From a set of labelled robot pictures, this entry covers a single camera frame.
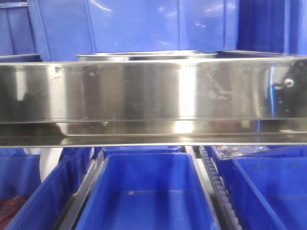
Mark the silver steel tray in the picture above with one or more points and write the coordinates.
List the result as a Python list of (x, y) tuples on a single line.
[(146, 55)]

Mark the centre blue plastic bin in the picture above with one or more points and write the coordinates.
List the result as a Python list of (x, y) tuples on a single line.
[(148, 191)]

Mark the blue plastic bin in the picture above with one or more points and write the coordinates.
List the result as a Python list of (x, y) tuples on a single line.
[(268, 188), (20, 175), (148, 191)]

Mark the clear plastic bag of parts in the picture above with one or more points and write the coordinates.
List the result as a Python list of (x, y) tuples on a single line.
[(231, 151)]

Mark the large blue crate behind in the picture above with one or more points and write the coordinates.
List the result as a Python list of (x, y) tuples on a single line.
[(65, 28)]

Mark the right blue plastic bin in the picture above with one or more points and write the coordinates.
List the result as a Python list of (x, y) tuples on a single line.
[(268, 188)]

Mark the silver round-head bolt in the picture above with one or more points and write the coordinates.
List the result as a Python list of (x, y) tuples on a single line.
[(289, 82)]

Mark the left blue plastic bin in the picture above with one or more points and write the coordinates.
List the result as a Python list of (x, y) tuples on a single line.
[(20, 175)]

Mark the red item in bin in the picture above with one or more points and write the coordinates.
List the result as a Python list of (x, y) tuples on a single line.
[(9, 208)]

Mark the stainless steel frame rail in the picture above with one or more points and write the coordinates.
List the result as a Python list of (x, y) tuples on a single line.
[(186, 101)]

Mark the grey metal divider rail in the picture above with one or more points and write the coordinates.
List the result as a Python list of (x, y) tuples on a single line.
[(83, 167)]

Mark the black toothed belt rail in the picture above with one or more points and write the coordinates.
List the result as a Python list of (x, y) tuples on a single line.
[(218, 194)]

